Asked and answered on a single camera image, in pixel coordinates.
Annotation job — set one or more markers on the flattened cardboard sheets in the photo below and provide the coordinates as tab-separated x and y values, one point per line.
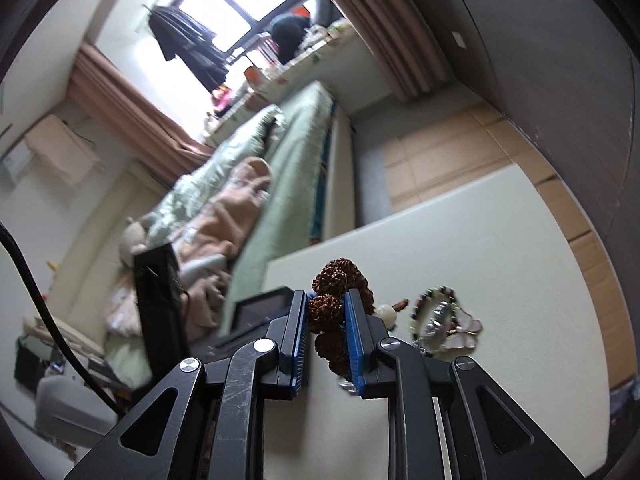
459	147

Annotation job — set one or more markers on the white wall socket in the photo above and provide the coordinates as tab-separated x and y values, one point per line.
458	40

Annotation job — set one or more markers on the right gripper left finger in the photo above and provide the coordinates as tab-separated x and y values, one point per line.
204	421

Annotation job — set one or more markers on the white butterfly pendant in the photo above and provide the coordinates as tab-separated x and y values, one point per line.
451	328

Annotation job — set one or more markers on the left pink curtain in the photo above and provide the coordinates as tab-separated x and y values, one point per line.
118	106

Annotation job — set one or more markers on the pink brown curtain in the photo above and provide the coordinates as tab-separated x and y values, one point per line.
401	43

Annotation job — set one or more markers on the floral green quilt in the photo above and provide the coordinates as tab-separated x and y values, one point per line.
191	192

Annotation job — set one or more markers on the black jewelry box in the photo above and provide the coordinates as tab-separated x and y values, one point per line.
250	320

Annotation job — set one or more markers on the black hanging clothes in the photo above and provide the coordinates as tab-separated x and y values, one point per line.
180	36

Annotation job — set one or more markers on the green bed mattress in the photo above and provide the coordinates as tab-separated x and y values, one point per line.
291	218

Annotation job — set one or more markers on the dark bag on sill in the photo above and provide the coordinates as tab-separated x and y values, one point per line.
288	31

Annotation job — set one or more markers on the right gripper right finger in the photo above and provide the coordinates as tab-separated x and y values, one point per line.
445	419

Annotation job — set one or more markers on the white bed frame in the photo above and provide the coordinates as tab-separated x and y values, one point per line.
339	215

